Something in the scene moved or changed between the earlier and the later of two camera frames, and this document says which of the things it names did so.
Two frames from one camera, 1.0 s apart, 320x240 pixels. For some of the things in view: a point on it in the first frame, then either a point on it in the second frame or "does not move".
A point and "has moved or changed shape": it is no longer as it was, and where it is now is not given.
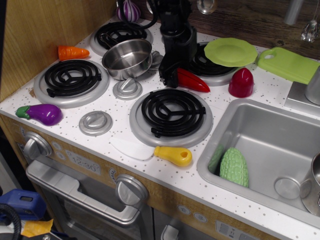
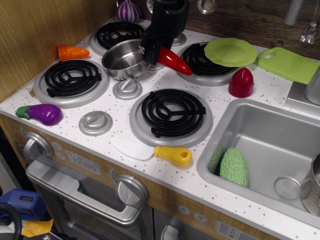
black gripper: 179,37 to 169,21
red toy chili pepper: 186,79 has moved or changed shape
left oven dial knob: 35,146 does not move
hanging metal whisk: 311,30 does not move
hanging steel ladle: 206,6 does not move
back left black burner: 113,32 does not move
